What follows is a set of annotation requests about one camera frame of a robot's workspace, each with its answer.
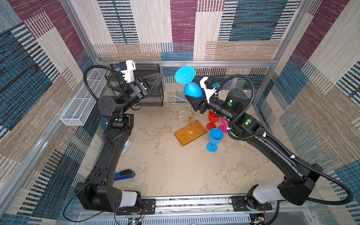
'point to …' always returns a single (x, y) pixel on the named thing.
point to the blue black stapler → (124, 174)
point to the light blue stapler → (126, 147)
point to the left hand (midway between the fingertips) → (161, 80)
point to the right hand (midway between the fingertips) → (193, 92)
